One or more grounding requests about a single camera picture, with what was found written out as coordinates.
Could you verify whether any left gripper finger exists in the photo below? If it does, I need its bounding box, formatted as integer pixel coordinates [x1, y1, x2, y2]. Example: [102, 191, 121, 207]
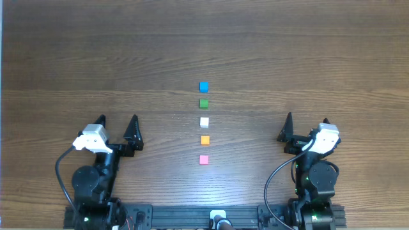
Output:
[123, 114, 144, 151]
[93, 114, 107, 128]

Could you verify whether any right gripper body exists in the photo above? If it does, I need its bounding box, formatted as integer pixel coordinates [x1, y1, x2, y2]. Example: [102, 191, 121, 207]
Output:
[283, 136, 313, 156]

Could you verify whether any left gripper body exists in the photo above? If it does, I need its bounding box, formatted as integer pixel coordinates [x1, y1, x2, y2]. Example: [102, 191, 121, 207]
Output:
[109, 143, 137, 158]

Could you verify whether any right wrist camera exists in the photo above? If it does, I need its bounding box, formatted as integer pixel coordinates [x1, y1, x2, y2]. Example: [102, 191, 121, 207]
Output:
[301, 123, 342, 155]

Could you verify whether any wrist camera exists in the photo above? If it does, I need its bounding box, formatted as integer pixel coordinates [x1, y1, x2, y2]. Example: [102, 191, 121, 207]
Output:
[72, 123, 113, 154]
[301, 123, 342, 155]

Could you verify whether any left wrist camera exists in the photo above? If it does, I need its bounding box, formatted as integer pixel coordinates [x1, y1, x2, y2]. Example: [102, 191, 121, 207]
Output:
[72, 123, 113, 154]

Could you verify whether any mounting rail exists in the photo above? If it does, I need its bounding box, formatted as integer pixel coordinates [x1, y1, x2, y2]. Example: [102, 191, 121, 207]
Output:
[63, 203, 348, 230]

